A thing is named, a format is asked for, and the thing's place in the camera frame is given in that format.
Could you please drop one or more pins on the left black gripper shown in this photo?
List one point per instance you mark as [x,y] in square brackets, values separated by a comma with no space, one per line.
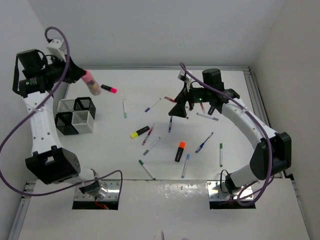
[74,73]

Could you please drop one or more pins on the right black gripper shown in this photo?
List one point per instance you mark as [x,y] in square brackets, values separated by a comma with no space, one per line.
[179,109]

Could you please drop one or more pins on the purple cap black highlighter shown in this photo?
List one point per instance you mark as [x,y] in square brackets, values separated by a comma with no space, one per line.
[211,110]

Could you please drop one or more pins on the orange cap black highlighter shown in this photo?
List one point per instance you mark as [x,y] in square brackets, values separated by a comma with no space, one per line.
[180,151]

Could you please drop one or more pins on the mint cap white marker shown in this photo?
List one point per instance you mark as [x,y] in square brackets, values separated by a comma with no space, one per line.
[124,109]

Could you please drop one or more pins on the yellow cap black highlighter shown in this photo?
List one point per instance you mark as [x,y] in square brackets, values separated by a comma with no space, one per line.
[139,132]

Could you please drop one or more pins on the pink glitter bottle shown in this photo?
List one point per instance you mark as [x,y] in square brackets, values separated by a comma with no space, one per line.
[93,86]

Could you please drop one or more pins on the pink cap black highlighter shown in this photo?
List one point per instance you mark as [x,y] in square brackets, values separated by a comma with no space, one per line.
[109,89]

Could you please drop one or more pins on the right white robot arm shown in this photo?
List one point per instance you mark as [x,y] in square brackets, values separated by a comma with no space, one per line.
[272,150]

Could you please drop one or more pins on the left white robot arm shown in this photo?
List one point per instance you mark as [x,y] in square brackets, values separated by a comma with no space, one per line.
[50,162]

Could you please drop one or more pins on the red gel pen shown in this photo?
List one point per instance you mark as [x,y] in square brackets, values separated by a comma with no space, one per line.
[169,99]

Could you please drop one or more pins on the red clear pen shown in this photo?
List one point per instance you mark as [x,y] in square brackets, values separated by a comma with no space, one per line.
[202,108]

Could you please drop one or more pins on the blue clear pen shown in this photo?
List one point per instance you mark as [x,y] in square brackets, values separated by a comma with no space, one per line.
[170,124]

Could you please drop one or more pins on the purple cap white marker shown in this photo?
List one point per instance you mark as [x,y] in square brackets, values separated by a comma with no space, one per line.
[152,105]

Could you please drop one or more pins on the grey cap white marker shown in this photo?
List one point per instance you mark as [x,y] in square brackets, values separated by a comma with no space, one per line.
[207,116]

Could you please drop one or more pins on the crimson clear pen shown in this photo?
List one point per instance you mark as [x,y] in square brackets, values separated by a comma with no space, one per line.
[148,134]

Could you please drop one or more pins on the dark blue pen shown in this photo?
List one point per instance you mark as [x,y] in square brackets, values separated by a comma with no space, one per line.
[203,143]

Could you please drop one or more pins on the light blue cap marker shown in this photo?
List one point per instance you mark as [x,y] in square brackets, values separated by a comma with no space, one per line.
[185,166]

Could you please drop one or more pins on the green cap white marker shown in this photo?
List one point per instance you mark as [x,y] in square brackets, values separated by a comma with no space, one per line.
[221,154]

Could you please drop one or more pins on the black and white pen organizer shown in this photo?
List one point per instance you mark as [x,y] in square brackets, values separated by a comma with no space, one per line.
[75,116]

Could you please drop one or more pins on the grey tip white marker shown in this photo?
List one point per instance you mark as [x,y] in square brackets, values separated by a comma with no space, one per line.
[151,146]

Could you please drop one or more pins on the teal cap white marker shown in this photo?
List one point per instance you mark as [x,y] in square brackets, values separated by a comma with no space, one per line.
[146,169]

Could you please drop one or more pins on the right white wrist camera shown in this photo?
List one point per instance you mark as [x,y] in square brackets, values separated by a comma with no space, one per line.
[184,76]

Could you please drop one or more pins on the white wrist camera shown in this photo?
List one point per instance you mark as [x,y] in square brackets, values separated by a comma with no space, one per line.
[57,48]
[184,76]

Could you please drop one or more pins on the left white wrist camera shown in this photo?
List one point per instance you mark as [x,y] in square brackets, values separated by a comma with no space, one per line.
[57,48]

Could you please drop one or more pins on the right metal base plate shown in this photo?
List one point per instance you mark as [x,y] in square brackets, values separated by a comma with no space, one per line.
[215,193]

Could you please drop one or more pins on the metal base plate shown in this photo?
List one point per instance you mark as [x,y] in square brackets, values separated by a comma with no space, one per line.
[215,193]
[103,190]

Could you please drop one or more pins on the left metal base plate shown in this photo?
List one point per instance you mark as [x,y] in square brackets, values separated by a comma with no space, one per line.
[103,190]

